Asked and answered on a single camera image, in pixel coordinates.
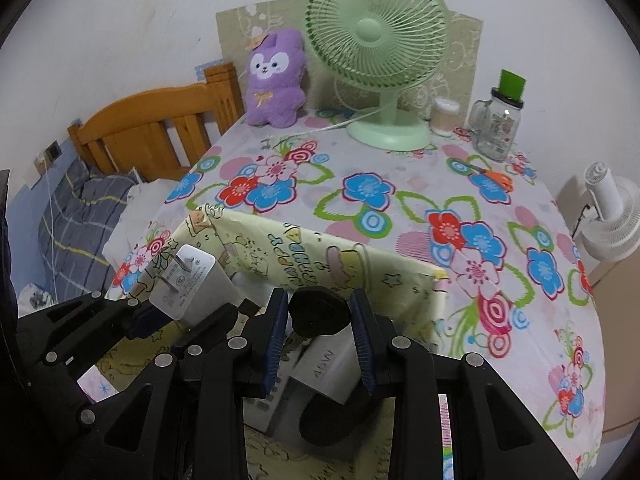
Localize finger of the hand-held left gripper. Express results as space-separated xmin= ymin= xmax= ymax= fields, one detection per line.
xmin=17 ymin=290 xmax=163 ymax=367
xmin=170 ymin=304 xmax=260 ymax=362

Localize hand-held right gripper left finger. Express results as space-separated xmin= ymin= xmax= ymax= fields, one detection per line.
xmin=75 ymin=287 xmax=291 ymax=480

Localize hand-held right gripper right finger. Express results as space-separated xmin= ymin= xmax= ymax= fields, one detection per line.
xmin=350 ymin=289 xmax=576 ymax=480

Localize large white power adapter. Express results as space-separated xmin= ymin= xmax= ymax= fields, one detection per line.
xmin=290 ymin=335 xmax=362 ymax=406

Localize small white charger plug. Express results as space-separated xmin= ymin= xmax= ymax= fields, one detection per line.
xmin=148 ymin=244 xmax=241 ymax=325

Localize black rounded object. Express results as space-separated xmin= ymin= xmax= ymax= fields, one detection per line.
xmin=289 ymin=287 xmax=349 ymax=337

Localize silver remote control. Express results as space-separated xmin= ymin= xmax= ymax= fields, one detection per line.
xmin=243 ymin=345 xmax=306 ymax=441

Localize yellow cartoon print storage box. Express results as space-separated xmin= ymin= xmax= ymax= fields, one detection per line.
xmin=80 ymin=203 xmax=449 ymax=480

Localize grey plaid blanket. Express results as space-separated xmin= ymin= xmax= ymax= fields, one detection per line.
xmin=37 ymin=157 xmax=138 ymax=301

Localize white pillow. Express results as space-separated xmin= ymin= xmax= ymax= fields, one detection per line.
xmin=102 ymin=177 xmax=176 ymax=261

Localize floral tablecloth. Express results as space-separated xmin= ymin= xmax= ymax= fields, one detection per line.
xmin=102 ymin=107 xmax=608 ymax=480

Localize wooden chair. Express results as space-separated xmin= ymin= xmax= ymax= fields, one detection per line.
xmin=67 ymin=62 xmax=246 ymax=183

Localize cotton swab jar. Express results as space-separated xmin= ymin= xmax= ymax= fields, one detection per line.
xmin=431 ymin=96 xmax=462 ymax=135

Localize purple plush bunny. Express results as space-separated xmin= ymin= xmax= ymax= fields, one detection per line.
xmin=243 ymin=29 xmax=308 ymax=128

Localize glass mug jar green lid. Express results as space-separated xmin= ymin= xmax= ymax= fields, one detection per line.
xmin=467 ymin=69 xmax=528 ymax=163

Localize white clip fan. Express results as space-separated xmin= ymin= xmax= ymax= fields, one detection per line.
xmin=572 ymin=161 xmax=640 ymax=261

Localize green desk fan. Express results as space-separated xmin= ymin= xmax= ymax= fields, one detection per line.
xmin=304 ymin=0 xmax=449 ymax=152

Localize orange handled scissors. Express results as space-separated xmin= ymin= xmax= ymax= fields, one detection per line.
xmin=467 ymin=162 xmax=515 ymax=192

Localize white fan cable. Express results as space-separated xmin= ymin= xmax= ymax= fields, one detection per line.
xmin=260 ymin=107 xmax=386 ymax=143

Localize beige cartoon wall poster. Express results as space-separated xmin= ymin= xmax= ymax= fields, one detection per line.
xmin=215 ymin=0 xmax=485 ymax=121

